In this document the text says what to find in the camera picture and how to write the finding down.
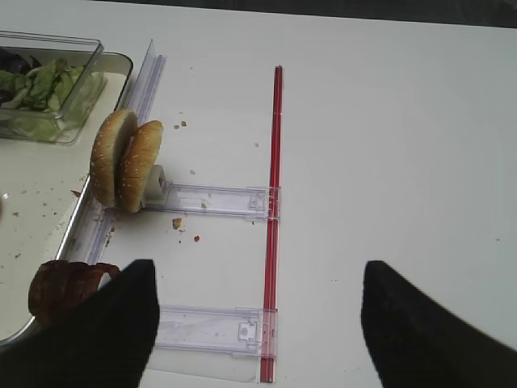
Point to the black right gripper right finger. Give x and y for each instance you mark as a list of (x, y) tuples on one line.
[(415, 342)]

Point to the green lettuce leaves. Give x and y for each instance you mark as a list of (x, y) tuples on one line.
[(43, 89)]

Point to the right red plastic strip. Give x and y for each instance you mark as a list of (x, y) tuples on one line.
[(267, 370)]

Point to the right lower clear rail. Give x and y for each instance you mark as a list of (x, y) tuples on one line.
[(237, 332)]

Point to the clear plastic salad container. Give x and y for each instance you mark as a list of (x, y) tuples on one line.
[(64, 125)]

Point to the sesame bun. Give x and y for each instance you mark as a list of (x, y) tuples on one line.
[(110, 143), (136, 163)]

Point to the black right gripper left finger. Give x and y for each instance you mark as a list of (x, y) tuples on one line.
[(105, 341)]

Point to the silver metal tray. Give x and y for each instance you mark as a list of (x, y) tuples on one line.
[(41, 196)]

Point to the right upper clear rail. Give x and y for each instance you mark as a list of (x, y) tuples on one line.
[(255, 204)]

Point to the white pusher block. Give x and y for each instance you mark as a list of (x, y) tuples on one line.
[(155, 188)]

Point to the purple cabbage leaves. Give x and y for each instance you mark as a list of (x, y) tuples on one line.
[(16, 64)]

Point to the clear rail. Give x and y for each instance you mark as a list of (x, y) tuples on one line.
[(237, 332), (255, 204)]

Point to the stack of meat patties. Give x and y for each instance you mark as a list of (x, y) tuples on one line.
[(59, 286)]

